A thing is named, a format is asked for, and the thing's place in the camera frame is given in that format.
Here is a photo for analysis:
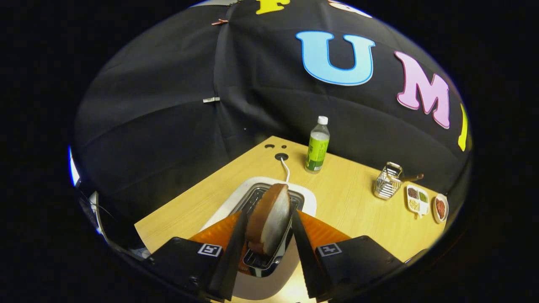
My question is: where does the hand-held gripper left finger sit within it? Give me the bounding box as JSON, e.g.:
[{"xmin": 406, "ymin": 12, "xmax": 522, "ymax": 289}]
[{"xmin": 143, "ymin": 210, "xmax": 249, "ymax": 302}]

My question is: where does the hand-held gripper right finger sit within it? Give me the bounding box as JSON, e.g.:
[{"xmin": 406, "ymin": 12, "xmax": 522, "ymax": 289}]
[{"xmin": 291, "ymin": 210, "xmax": 405, "ymax": 302}]

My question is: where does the toasted bread slice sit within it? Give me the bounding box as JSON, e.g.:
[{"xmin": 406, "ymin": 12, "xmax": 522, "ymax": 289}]
[{"xmin": 246, "ymin": 183, "xmax": 292, "ymax": 256}]

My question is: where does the white toaster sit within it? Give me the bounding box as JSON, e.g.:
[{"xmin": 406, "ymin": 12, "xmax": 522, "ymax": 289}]
[{"xmin": 198, "ymin": 176, "xmax": 318, "ymax": 301}]

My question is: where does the green label water bottle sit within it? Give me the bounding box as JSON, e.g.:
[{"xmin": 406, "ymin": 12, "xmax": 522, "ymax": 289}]
[{"xmin": 304, "ymin": 116, "xmax": 331, "ymax": 174}]

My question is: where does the white divided dish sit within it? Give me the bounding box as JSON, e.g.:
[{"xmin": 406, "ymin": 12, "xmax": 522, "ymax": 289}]
[{"xmin": 406, "ymin": 184, "xmax": 430, "ymax": 219}]

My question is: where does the white round steak plate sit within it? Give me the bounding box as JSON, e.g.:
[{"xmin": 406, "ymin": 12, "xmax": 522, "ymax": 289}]
[{"xmin": 433, "ymin": 193, "xmax": 450, "ymax": 224}]

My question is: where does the black backdrop cloth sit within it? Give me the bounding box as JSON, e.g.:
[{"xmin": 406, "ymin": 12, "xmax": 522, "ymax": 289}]
[{"xmin": 74, "ymin": 0, "xmax": 473, "ymax": 253}]

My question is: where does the wire utensil holder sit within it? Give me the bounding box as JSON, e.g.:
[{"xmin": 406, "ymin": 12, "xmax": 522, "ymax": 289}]
[{"xmin": 373, "ymin": 162, "xmax": 405, "ymax": 200}]

